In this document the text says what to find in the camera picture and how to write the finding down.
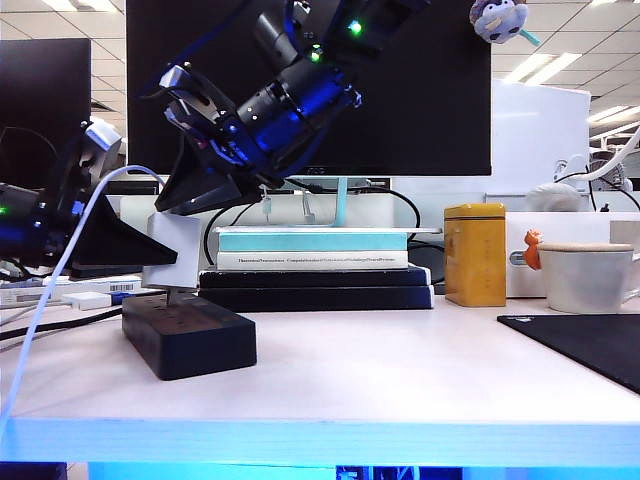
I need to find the white USB wall charger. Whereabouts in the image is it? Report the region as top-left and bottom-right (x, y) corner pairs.
(141, 213), (202, 305)

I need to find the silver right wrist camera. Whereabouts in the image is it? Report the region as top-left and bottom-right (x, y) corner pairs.
(158, 63), (201, 101)

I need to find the orange fox figurine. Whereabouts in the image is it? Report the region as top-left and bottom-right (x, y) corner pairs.
(522, 228), (545, 271)

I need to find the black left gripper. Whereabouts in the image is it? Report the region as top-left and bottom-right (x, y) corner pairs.
(34, 148), (180, 280)

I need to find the black looped cable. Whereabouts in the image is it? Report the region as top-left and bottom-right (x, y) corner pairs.
(369, 185), (422, 232)
(202, 197), (264, 269)

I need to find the white blue barcode carton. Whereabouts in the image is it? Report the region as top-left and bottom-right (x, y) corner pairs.
(0, 276), (144, 310)

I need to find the white rounded object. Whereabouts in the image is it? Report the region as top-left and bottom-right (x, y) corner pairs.
(523, 183), (582, 215)

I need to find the black mouse pad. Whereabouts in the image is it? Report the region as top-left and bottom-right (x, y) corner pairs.
(497, 313), (640, 396)

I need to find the white desk fan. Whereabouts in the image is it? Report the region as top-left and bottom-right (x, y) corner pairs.
(554, 122), (640, 214)

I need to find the wooden mug lid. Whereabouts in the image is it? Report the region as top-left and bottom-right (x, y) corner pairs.
(538, 242), (634, 254)

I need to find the large black AOC monitor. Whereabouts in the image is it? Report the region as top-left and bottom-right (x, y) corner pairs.
(125, 0), (492, 177)

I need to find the white VGA adapter with cable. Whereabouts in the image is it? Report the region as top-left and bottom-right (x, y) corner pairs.
(0, 292), (112, 326)

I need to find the black power strip cord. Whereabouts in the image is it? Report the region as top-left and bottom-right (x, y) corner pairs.
(0, 308), (125, 341)

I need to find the smaller black monitor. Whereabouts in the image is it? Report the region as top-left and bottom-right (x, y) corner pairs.
(0, 38), (93, 191)

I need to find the grey purple plush toy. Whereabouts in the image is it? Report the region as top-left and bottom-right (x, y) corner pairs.
(468, 0), (542, 49)

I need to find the white partition board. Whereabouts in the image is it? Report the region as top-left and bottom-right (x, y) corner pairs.
(490, 78), (592, 197)

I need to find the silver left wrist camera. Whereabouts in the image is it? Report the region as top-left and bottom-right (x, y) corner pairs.
(74, 118), (126, 176)

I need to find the white ceramic mug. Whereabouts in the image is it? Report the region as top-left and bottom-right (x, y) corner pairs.
(537, 248), (640, 315)

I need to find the black power strip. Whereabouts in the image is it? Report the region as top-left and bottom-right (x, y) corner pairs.
(121, 294), (258, 381)

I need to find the teal book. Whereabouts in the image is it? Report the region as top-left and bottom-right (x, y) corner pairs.
(218, 232), (409, 254)

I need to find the white book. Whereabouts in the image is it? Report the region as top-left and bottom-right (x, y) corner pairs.
(216, 251), (410, 271)

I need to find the yellow tin can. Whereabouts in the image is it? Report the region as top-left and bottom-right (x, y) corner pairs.
(443, 203), (507, 308)

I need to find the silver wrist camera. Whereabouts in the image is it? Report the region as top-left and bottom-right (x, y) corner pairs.
(74, 118), (126, 176)
(158, 63), (201, 101)

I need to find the white charger cable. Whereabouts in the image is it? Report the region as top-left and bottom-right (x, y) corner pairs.
(0, 165), (167, 441)

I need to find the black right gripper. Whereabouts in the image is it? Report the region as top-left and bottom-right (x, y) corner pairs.
(152, 68), (262, 215)

